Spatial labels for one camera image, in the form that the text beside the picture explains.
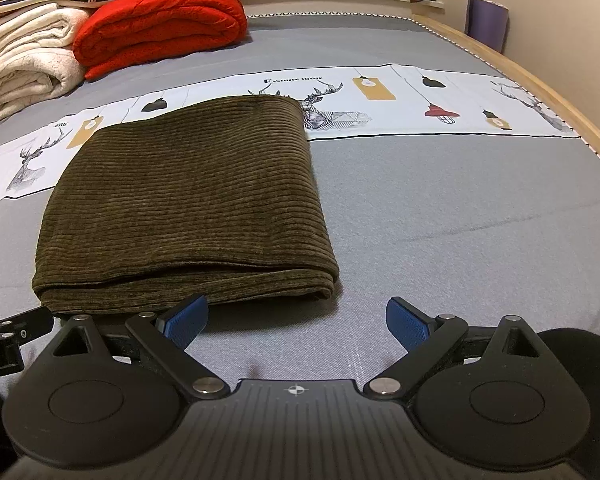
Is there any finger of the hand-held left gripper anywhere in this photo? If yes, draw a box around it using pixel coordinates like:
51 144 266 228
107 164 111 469
0 306 55 346

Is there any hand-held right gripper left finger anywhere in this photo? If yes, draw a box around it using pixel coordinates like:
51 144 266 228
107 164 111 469
50 294 232 402

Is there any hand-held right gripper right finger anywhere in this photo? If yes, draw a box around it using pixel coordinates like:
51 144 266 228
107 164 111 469
362 296 541 402

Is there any dark olive knit sweater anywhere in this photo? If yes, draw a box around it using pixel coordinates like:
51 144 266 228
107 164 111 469
32 95 341 318

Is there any grey printed bed sheet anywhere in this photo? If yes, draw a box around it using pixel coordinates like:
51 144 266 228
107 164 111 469
0 15 600 411

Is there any cream fluffy folded blanket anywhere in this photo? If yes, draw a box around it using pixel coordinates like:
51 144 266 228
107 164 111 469
0 4 93 122

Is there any red folded blanket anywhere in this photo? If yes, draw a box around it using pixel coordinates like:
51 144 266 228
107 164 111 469
72 0 249 80

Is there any purple box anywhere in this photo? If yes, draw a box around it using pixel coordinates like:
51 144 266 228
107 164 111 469
467 0 509 53

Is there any grey window sill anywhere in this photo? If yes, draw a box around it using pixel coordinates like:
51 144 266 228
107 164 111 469
240 0 446 18

